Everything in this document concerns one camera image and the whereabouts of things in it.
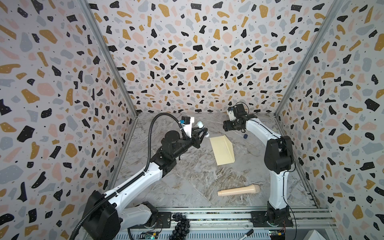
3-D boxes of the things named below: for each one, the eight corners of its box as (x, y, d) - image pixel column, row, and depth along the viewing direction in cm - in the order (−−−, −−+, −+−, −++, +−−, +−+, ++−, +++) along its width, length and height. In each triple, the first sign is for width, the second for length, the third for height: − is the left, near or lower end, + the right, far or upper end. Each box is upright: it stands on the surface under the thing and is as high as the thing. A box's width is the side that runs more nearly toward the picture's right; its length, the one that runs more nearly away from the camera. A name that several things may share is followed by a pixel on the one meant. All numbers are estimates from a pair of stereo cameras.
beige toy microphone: (218, 199, 83) (219, 197, 80) (217, 191, 85) (217, 189, 82) (259, 193, 85) (261, 191, 82) (256, 186, 87) (258, 183, 84)
